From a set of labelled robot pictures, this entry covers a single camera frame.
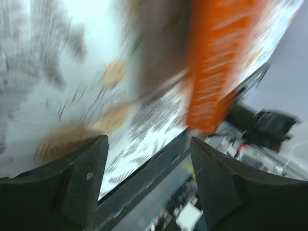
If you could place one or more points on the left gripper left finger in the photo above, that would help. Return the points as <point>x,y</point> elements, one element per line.
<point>59,196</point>

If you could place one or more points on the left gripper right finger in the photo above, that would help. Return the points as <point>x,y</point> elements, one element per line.
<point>238,197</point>

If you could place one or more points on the orange Bic razor bag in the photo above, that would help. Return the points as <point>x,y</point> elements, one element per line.
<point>193,56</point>

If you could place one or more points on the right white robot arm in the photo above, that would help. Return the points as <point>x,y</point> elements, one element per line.
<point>266,129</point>

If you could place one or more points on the floral tablecloth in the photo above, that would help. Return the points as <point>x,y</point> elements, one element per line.
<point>70,70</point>

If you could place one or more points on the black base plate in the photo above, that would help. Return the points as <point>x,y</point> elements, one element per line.
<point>148,160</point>

